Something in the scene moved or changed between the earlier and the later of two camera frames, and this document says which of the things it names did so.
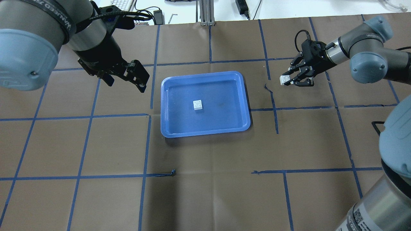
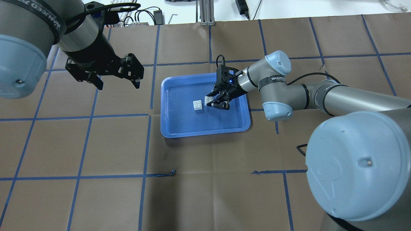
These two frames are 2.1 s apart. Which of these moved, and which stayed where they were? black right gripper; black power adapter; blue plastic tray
Moved: black right gripper
Stayed: blue plastic tray; black power adapter
